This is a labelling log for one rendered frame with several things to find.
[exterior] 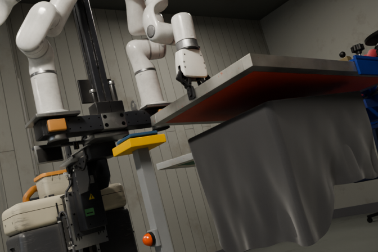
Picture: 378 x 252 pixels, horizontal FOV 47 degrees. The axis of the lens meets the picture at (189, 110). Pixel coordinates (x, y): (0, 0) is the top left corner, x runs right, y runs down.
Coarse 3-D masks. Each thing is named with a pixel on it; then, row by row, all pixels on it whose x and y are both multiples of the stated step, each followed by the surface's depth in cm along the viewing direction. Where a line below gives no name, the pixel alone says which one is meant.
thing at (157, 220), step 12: (120, 144) 135; (132, 144) 130; (144, 144) 132; (156, 144) 137; (144, 156) 136; (144, 168) 135; (144, 180) 134; (144, 192) 134; (156, 192) 134; (156, 204) 133; (156, 216) 132; (156, 228) 131; (156, 240) 129; (168, 240) 131
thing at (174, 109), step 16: (240, 64) 123; (256, 64) 120; (272, 64) 123; (288, 64) 127; (304, 64) 132; (320, 64) 136; (336, 64) 141; (352, 64) 146; (208, 80) 135; (224, 80) 128; (208, 96) 140; (160, 112) 159; (176, 112) 152
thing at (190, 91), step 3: (183, 81) 141; (186, 81) 141; (183, 84) 142; (186, 84) 141; (186, 87) 142; (189, 87) 141; (192, 87) 141; (189, 90) 141; (192, 90) 141; (189, 93) 141; (192, 93) 141; (189, 96) 141; (192, 96) 141; (195, 96) 140; (189, 99) 142
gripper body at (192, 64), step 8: (184, 48) 143; (192, 48) 145; (176, 56) 144; (184, 56) 142; (192, 56) 144; (200, 56) 146; (176, 64) 144; (184, 64) 141; (192, 64) 143; (200, 64) 145; (176, 72) 144; (184, 72) 141; (192, 72) 142; (200, 72) 144; (192, 80) 147
